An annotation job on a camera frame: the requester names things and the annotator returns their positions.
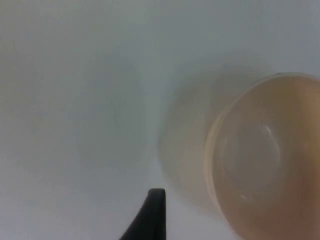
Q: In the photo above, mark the pale wooden bowl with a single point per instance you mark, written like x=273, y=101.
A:
x=262, y=155

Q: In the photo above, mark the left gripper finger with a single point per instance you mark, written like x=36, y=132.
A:
x=153, y=217

